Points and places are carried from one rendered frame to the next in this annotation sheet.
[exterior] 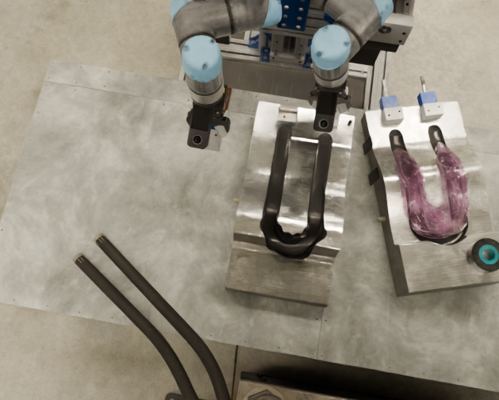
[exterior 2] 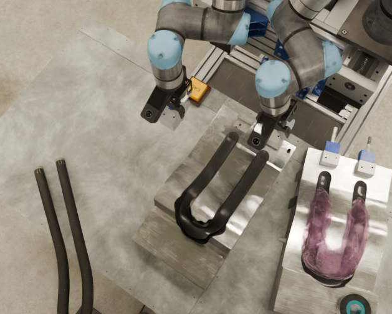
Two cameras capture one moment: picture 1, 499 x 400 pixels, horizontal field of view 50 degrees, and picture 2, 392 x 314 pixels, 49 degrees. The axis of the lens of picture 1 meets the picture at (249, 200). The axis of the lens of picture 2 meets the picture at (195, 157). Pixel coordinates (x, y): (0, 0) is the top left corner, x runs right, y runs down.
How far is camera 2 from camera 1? 0.25 m
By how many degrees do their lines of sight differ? 9
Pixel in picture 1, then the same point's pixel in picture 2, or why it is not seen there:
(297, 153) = (235, 157)
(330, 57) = (266, 86)
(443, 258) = (315, 295)
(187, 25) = (165, 20)
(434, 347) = not seen: outside the picture
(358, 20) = (305, 65)
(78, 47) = (138, 19)
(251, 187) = (186, 169)
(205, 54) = (165, 47)
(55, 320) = not seen: hidden behind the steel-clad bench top
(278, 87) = not seen: hidden behind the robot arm
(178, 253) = (112, 197)
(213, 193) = (159, 162)
